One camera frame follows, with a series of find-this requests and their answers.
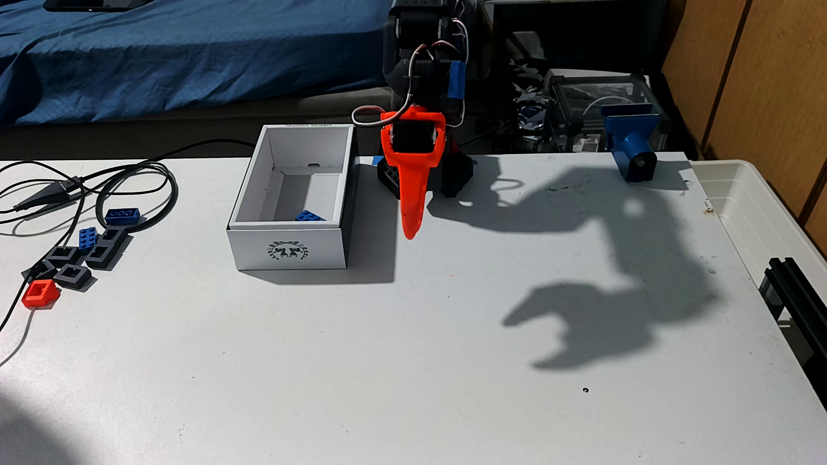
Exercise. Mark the blue bed sheet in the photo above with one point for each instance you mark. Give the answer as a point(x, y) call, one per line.
point(194, 51)

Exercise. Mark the wooden cabinet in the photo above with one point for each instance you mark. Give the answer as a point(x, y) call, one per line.
point(775, 77)

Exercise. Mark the blue toy brick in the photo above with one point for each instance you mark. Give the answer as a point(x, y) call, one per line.
point(310, 216)

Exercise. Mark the white cardboard box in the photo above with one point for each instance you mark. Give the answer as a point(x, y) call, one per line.
point(291, 248)

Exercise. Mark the black square frame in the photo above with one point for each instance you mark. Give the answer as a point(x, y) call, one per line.
point(91, 258)
point(60, 278)
point(35, 268)
point(120, 233)
point(50, 258)

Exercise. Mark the white plastic bin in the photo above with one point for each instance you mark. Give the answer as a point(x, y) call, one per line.
point(743, 206)

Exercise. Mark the small blue studded brick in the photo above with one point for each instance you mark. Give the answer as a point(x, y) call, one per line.
point(88, 237)

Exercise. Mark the orange square frame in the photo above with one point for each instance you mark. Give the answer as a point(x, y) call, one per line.
point(29, 297)

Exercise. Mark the black aluminium extrusion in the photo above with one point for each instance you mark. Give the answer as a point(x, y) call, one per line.
point(798, 297)

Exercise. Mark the transparent plastic box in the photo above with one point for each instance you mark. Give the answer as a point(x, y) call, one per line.
point(581, 97)

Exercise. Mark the grey bed frame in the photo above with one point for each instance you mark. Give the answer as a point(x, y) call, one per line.
point(194, 119)

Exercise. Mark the dark blue brick round holes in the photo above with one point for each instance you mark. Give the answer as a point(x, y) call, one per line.
point(123, 216)

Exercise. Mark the blue printed mount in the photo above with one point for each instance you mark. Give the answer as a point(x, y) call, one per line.
point(630, 139)

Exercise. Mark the black flat device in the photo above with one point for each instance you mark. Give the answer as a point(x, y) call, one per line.
point(97, 5)

